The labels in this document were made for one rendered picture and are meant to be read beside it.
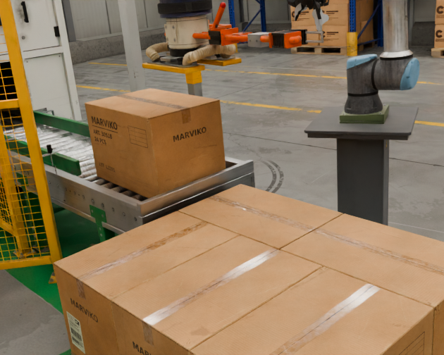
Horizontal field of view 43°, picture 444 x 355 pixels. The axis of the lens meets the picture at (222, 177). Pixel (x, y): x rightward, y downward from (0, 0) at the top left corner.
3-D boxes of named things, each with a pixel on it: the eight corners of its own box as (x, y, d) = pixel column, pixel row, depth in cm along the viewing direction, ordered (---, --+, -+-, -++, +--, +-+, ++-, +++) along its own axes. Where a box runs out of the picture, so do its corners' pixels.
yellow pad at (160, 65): (142, 67, 247) (140, 56, 245) (161, 64, 252) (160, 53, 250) (185, 74, 221) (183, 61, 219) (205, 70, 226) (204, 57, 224)
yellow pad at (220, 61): (177, 61, 257) (177, 50, 255) (196, 58, 263) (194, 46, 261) (223, 66, 231) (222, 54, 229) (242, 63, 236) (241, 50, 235)
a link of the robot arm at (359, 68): (355, 87, 293) (354, 53, 288) (386, 87, 283) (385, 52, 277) (342, 94, 282) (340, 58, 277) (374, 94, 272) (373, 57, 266)
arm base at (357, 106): (347, 106, 298) (346, 87, 295) (384, 105, 291) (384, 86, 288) (341, 115, 281) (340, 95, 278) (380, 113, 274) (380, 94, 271)
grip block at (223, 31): (208, 45, 220) (206, 29, 218) (227, 41, 225) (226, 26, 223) (220, 46, 213) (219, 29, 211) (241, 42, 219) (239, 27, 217)
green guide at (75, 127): (27, 120, 442) (25, 109, 439) (39, 117, 448) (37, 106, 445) (146, 153, 329) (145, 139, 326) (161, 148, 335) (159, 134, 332)
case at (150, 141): (96, 176, 299) (84, 102, 286) (158, 157, 323) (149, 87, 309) (160, 203, 255) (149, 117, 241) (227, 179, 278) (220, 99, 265)
